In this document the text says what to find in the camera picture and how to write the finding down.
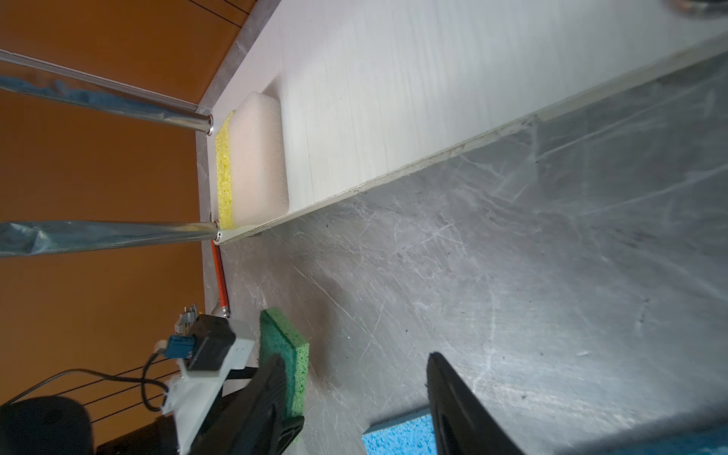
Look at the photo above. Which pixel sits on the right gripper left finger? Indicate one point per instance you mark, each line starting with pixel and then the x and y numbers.
pixel 255 422

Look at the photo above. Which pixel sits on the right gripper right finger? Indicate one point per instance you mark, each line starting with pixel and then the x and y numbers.
pixel 461 424

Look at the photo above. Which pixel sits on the blue cellulose sponge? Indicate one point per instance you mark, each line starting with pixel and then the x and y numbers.
pixel 410 434

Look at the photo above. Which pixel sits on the green scouring sponge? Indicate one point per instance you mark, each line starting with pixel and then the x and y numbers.
pixel 280 337

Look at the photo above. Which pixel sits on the beige foam sponge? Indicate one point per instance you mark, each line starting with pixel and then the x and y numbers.
pixel 257 162

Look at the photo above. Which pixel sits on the yellow cellulose sponge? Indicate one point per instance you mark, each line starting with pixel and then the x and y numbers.
pixel 223 174

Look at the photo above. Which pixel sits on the white two-tier shelf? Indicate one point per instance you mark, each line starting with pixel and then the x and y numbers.
pixel 372 89

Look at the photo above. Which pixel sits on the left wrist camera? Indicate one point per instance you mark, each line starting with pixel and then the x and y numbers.
pixel 212 352

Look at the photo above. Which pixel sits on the red handled hex key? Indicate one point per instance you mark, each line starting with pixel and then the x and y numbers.
pixel 221 280

